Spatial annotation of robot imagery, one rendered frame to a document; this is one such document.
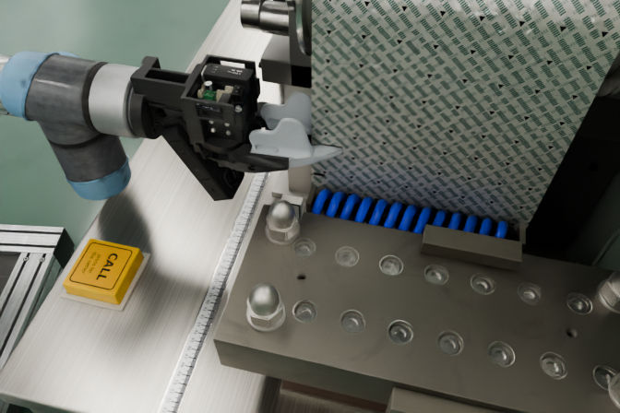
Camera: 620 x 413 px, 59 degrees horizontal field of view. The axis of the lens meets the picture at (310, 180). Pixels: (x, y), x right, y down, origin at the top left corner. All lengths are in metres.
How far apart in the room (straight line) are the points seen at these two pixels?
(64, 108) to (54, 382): 0.30
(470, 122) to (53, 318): 0.52
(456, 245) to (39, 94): 0.45
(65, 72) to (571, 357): 0.55
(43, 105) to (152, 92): 0.12
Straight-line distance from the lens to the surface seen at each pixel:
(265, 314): 0.49
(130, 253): 0.72
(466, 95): 0.49
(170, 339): 0.67
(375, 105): 0.51
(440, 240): 0.56
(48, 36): 2.91
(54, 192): 2.14
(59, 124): 0.64
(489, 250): 0.56
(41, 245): 1.71
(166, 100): 0.56
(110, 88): 0.58
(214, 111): 0.53
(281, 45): 0.62
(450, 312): 0.54
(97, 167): 0.68
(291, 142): 0.54
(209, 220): 0.75
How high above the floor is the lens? 1.49
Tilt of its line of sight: 49 degrees down
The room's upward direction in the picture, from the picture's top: straight up
